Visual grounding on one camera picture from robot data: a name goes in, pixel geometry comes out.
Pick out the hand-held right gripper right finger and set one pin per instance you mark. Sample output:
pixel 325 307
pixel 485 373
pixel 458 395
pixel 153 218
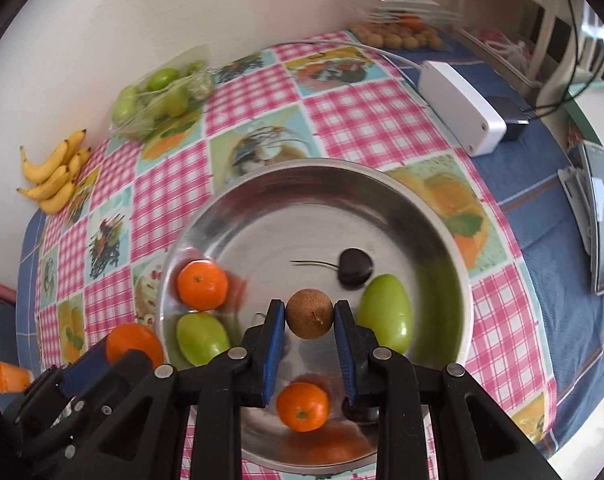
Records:
pixel 344 355

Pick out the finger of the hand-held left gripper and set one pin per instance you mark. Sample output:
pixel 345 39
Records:
pixel 132 367
pixel 87 370

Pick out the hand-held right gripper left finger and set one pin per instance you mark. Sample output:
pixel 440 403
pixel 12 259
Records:
pixel 274 355

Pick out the orange mandarin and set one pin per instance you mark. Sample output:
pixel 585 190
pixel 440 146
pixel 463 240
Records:
pixel 303 406
pixel 203 285
pixel 132 340

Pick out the brown longan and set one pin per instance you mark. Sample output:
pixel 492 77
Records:
pixel 309 312

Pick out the oblong green jujube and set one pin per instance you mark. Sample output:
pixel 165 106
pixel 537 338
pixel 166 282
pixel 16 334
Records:
pixel 385 312

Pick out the dark cherry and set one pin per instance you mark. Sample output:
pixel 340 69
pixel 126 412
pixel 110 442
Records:
pixel 354 267
pixel 362 412

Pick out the round green jujube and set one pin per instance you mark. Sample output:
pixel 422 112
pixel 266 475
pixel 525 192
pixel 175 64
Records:
pixel 202 337

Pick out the round metal plate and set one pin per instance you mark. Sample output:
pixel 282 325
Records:
pixel 307 210

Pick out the orange plastic cup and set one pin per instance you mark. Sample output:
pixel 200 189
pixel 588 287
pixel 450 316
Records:
pixel 9 377

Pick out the yellow banana bunch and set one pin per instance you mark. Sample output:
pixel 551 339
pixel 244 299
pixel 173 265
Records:
pixel 52 180

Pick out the pink checked printed tablecloth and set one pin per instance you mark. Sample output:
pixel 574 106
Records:
pixel 371 110

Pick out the plastic-wrapped tray of green jujubes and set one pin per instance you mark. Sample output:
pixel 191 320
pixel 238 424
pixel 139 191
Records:
pixel 157 100

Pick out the white plastic box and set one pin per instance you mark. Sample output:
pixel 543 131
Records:
pixel 461 105

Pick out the white phone stand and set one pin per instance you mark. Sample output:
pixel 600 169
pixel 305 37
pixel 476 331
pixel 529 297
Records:
pixel 574 195

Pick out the black power adapter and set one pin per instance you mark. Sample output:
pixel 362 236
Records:
pixel 509 115

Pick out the clear plastic box of longans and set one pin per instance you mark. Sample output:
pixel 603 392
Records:
pixel 401 37

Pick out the white plastic bag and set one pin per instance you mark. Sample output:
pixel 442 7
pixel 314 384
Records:
pixel 501 45

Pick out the white chair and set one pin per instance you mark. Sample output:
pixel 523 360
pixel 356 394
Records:
pixel 546 35

